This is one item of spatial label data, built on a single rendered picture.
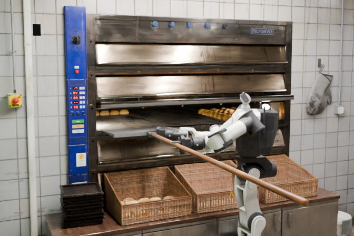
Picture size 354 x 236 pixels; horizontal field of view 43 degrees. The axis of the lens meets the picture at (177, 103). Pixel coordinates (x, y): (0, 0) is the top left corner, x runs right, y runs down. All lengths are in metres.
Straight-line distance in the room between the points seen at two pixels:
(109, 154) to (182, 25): 1.23
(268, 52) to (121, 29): 1.40
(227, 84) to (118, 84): 1.00
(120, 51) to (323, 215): 2.20
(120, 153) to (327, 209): 1.84
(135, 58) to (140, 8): 0.40
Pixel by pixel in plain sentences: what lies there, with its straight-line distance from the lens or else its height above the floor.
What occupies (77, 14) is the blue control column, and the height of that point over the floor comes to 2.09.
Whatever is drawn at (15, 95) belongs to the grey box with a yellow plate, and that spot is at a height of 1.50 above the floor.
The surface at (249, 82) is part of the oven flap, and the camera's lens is 4.11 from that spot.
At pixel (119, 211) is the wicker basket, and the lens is 3.31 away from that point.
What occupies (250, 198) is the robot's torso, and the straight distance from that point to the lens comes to 3.17.
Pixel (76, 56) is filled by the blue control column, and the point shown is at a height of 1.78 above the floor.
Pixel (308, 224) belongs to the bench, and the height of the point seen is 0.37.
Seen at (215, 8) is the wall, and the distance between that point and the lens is 3.95.
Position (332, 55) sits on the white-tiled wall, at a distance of 4.68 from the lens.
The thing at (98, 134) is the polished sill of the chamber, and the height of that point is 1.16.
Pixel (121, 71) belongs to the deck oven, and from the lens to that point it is 3.61.
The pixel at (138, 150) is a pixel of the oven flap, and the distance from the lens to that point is 3.72.
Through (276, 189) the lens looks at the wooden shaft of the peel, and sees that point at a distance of 2.00.
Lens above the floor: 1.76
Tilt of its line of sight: 6 degrees down
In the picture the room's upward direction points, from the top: straight up
